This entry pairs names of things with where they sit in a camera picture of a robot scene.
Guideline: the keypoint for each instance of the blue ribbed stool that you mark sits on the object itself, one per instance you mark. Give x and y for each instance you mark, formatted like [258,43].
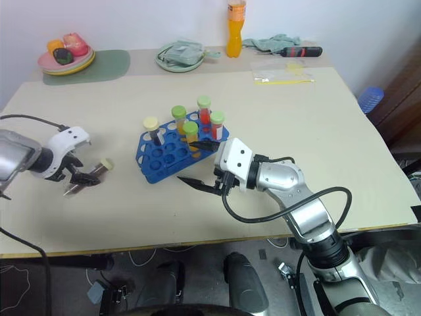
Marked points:
[371,98]

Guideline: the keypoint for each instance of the light green spoon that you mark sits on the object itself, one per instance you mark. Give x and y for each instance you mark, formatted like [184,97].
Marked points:
[213,54]

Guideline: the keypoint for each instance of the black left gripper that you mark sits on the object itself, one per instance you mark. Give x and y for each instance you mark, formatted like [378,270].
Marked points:
[63,166]

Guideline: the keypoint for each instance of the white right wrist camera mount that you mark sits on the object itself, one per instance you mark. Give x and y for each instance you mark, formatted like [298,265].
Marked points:
[235,158]

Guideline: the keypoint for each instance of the brown tube with cream cap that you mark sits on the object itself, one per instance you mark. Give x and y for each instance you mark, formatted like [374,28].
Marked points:
[100,167]

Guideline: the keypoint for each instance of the brown wooden cabinet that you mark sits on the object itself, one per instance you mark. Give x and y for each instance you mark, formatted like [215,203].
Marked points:
[401,95]

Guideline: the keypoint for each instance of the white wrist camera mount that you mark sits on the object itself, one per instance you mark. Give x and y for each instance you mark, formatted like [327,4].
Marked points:
[235,158]
[62,138]

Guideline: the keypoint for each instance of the green placemat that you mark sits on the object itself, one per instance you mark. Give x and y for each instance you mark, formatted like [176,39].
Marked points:
[108,66]

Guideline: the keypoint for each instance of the clear plastic zip bag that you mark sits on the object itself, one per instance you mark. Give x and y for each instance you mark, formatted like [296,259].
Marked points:
[279,70]

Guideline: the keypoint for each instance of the stack of pastel plates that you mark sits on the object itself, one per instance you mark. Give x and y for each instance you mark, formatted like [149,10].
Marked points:
[80,62]

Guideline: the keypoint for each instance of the black and red screwdriver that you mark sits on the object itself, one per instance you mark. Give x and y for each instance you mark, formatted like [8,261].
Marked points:
[301,51]

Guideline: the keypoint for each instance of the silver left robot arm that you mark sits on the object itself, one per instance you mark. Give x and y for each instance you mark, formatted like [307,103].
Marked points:
[14,154]

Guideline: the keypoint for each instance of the folded green cloth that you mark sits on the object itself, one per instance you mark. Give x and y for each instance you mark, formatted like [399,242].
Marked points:
[181,52]

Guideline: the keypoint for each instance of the grey box on floor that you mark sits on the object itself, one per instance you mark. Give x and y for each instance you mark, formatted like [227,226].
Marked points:
[96,293]

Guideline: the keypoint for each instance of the pink toy food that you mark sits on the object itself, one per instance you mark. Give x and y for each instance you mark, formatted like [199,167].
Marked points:
[76,43]

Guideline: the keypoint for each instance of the orange toy food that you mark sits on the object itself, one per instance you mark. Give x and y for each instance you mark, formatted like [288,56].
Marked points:
[54,44]

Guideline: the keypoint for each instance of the yellow tube with green cap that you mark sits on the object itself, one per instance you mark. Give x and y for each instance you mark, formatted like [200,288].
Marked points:
[178,115]
[190,131]

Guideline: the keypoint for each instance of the black and green toy food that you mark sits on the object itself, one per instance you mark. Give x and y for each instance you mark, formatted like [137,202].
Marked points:
[63,56]

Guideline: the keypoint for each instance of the red tube with green cap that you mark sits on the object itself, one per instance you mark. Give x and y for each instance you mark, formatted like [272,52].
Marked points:
[204,107]
[217,123]

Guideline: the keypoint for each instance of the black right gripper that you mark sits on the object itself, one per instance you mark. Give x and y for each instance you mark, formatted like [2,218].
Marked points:
[227,181]

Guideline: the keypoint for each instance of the dark rounded shape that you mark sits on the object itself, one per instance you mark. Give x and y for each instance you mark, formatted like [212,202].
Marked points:
[245,283]

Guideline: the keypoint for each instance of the blue test tube rack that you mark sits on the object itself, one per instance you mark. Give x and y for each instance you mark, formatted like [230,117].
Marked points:
[164,158]

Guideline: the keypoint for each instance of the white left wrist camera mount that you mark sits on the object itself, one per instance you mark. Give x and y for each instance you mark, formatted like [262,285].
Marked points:
[62,138]

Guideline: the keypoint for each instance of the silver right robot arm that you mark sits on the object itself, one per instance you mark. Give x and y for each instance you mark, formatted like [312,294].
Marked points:
[302,210]

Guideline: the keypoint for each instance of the dark tube with cream cap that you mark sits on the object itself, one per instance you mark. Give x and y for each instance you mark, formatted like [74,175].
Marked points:
[152,126]

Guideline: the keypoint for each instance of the orange juice bottle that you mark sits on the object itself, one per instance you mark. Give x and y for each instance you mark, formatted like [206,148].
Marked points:
[235,36]

